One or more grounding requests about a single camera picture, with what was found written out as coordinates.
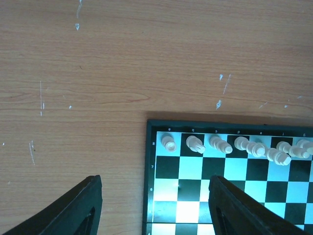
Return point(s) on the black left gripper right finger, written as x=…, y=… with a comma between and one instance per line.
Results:
x=233, y=212

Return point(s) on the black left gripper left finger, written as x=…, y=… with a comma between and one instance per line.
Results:
x=77, y=212

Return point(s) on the white chess piece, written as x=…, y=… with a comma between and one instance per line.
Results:
x=292, y=150
x=195, y=144
x=307, y=145
x=277, y=156
x=253, y=148
x=221, y=145
x=168, y=143

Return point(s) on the black white chessboard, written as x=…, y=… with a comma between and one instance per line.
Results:
x=176, y=186

